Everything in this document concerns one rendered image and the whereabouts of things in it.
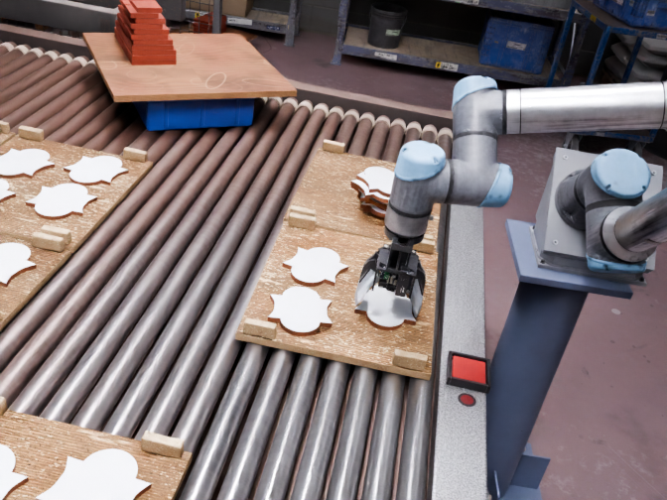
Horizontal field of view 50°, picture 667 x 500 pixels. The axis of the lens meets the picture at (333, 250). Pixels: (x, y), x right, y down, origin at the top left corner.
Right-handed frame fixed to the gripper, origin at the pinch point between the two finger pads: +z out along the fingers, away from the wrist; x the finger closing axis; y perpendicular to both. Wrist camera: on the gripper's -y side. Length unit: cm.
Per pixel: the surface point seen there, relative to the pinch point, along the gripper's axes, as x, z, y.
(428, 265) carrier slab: 7.5, 1.9, -18.4
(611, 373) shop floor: 97, 102, -110
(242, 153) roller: -44, 7, -58
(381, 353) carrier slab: 0.5, -0.1, 13.4
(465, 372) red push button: 15.6, 0.6, 13.0
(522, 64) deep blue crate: 79, 104, -442
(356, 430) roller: -1.5, 0.3, 31.1
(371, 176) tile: -8.5, -4.7, -39.7
